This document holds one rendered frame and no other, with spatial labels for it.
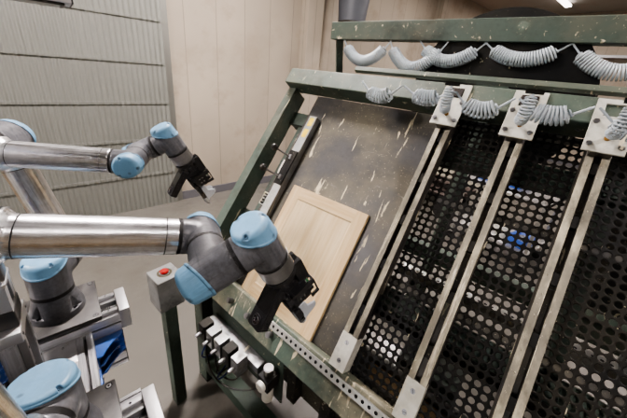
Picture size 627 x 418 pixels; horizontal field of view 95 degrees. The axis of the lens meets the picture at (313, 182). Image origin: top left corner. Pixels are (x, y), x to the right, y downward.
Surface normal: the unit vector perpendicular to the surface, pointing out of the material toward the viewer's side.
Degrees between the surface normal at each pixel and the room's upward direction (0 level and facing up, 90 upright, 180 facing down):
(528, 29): 90
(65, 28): 90
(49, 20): 90
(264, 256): 95
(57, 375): 8
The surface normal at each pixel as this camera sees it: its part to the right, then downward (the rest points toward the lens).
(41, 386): 0.03, -0.97
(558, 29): -0.64, 0.23
